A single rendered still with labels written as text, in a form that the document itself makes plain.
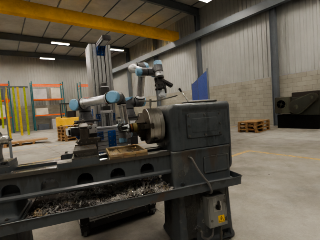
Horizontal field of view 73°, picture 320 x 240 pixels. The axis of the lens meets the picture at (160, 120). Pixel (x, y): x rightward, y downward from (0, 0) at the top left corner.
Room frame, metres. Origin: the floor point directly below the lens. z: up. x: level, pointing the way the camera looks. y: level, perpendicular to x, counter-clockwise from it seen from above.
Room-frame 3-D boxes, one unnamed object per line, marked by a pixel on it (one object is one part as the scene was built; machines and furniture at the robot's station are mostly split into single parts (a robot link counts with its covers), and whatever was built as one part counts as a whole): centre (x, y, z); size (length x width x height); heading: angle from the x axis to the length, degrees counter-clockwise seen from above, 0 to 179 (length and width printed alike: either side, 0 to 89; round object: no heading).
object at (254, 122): (9.15, -3.98, 0.22); 1.25 x 0.86 x 0.44; 129
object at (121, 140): (2.10, 0.37, 0.98); 0.11 x 0.08 x 0.11; 166
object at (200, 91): (8.65, -1.62, 1.18); 4.12 x 0.80 x 2.35; 178
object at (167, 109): (2.05, -0.29, 1.06); 0.59 x 0.48 x 0.39; 109
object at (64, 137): (10.70, 4.36, 0.36); 1.26 x 0.86 x 0.73; 138
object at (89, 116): (2.33, 0.80, 1.21); 0.15 x 0.15 x 0.10
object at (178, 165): (2.05, -0.29, 0.43); 0.60 x 0.48 x 0.86; 109
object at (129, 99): (2.56, 0.35, 1.33); 0.13 x 0.12 x 0.14; 112
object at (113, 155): (1.82, 0.32, 0.89); 0.36 x 0.30 x 0.04; 19
